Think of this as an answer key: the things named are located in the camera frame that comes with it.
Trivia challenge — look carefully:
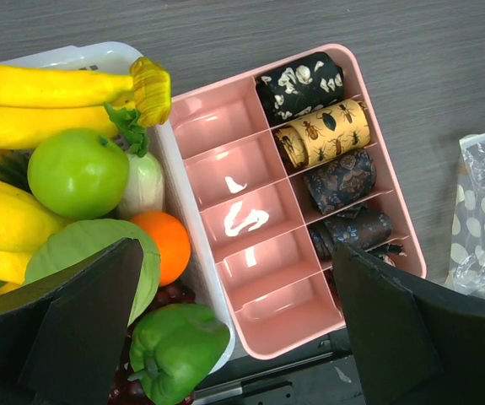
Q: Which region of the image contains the yellow banana bunch lower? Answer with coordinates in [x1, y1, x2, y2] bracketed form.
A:
[0, 181, 71, 288]

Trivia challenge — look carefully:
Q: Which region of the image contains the navy paisley rolled tie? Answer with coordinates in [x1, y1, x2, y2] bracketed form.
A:
[302, 149, 376, 215]

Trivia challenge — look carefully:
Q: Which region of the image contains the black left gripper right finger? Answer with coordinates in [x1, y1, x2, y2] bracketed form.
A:
[332, 243, 485, 404]

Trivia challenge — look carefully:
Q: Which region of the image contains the green bell pepper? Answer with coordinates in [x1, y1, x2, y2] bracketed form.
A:
[129, 304, 230, 404]

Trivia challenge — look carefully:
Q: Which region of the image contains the clear zip top bag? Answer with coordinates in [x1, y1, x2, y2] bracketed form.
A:
[445, 133, 485, 299]

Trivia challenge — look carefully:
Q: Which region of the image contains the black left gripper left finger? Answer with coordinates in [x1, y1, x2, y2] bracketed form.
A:
[0, 239, 143, 404]

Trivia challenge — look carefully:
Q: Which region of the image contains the brown floral rolled tie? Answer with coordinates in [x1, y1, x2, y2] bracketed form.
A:
[308, 208, 393, 261]

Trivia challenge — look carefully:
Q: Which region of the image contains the pink divided organizer tray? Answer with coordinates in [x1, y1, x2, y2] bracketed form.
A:
[168, 44, 427, 360]

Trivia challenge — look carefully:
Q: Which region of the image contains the yellow banana bunch upper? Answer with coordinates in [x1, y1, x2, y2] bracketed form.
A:
[0, 57, 171, 149]

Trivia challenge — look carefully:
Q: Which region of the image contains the yellow banana bunch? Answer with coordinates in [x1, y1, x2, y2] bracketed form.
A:
[0, 181, 71, 288]
[0, 57, 171, 149]

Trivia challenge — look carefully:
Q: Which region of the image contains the black pink floral rolled tie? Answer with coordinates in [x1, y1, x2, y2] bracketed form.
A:
[324, 243, 407, 294]

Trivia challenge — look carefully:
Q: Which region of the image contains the green cabbage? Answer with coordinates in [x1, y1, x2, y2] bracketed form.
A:
[24, 219, 161, 324]

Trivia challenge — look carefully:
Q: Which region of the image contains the white radish with leaves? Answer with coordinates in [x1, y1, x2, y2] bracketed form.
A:
[104, 103, 165, 219]

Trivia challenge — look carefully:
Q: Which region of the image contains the green apple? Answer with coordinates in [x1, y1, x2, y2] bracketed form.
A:
[27, 129, 129, 219]

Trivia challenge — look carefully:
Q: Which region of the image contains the orange fruit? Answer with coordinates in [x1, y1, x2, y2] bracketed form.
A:
[130, 211, 191, 287]

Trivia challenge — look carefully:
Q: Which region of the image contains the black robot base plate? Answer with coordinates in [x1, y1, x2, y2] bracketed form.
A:
[194, 328, 365, 404]

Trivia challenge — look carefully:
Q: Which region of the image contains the white plastic fruit basket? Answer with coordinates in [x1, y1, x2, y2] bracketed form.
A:
[2, 41, 236, 372]

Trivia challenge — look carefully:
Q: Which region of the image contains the yellow insect print rolled tie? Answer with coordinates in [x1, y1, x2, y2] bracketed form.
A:
[273, 99, 370, 170]

